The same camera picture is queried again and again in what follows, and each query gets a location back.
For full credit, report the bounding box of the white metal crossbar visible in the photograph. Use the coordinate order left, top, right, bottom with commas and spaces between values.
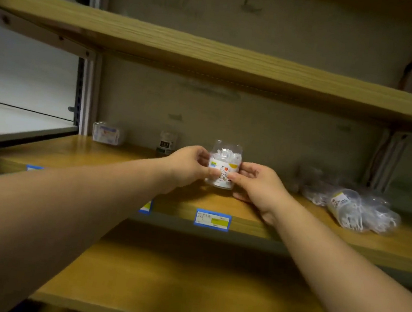
0, 4, 103, 63

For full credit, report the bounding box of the person's left forearm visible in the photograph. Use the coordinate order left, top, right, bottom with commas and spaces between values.
0, 142, 176, 312

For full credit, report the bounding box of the person's right forearm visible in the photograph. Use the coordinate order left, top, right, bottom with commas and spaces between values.
260, 197, 412, 312

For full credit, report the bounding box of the small jar with black label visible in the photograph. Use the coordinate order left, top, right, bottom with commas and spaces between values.
156, 129, 179, 157

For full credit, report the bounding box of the person's right hand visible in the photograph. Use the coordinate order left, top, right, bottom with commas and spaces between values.
221, 159, 298, 228

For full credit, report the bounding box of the labelled transparent plastic box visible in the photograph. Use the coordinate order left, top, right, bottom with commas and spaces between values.
91, 120, 124, 147

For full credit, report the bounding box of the person's left hand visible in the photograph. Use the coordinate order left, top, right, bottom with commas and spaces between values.
157, 141, 224, 200

